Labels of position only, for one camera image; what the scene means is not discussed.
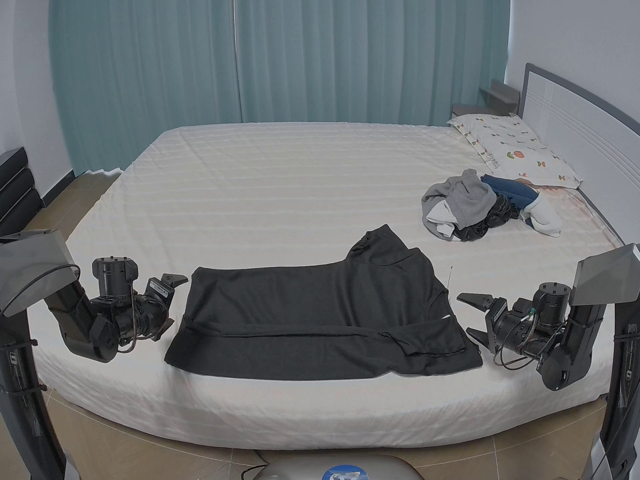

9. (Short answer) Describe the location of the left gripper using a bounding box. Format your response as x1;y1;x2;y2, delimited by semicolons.
131;273;190;342

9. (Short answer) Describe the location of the black chest of drawers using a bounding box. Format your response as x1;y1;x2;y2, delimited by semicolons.
0;147;43;239

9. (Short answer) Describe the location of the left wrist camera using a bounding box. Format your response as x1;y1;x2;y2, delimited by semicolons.
146;277;177;305

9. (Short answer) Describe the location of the white printed pillow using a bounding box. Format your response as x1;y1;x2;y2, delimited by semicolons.
447;113;583;190

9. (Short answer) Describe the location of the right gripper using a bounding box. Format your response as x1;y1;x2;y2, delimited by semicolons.
456;293;536;356

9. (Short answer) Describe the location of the grey bedside table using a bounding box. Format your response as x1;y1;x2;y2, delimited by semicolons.
451;79;521;119

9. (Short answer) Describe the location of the pile of clothes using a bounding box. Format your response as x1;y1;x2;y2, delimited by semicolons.
421;169;562;243

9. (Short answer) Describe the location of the bed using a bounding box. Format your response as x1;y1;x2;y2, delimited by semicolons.
32;62;640;451

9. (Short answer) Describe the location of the black T-shirt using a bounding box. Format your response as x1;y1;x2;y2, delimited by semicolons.
165;224;484;380

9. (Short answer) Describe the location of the blue-green curtain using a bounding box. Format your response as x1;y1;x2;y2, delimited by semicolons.
48;0;243;176
235;0;512;125

